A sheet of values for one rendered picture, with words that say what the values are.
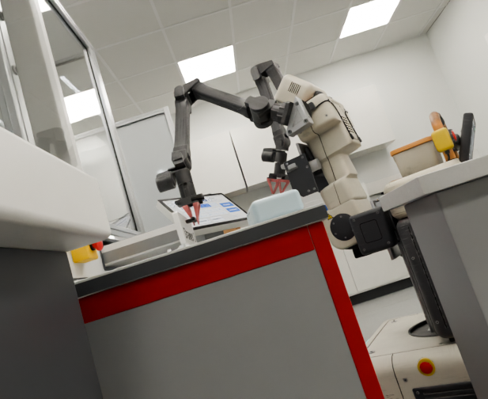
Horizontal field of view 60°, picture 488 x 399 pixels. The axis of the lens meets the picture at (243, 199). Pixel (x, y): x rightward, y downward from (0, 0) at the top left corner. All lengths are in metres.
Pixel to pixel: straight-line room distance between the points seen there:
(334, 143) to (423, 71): 4.38
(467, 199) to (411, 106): 4.82
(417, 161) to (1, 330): 1.37
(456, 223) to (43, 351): 0.79
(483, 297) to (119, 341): 0.71
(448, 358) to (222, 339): 0.87
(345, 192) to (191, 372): 1.05
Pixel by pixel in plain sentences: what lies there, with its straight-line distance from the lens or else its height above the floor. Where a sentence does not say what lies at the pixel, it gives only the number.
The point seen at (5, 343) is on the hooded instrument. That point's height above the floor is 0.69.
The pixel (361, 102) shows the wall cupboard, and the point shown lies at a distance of 5.25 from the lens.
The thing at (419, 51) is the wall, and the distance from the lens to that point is 6.12.
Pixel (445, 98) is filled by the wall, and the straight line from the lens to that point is 5.99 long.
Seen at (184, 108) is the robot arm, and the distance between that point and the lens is 1.80.
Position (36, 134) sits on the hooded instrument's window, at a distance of 0.60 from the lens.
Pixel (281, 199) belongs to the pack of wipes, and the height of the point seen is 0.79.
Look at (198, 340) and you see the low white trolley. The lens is 0.78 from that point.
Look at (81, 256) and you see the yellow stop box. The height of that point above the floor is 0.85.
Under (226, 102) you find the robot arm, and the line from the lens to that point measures 1.75.
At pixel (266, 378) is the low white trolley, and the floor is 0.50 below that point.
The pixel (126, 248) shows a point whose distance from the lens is 1.41.
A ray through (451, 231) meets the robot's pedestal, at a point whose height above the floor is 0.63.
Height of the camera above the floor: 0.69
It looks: 9 degrees up
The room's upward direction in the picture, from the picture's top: 18 degrees counter-clockwise
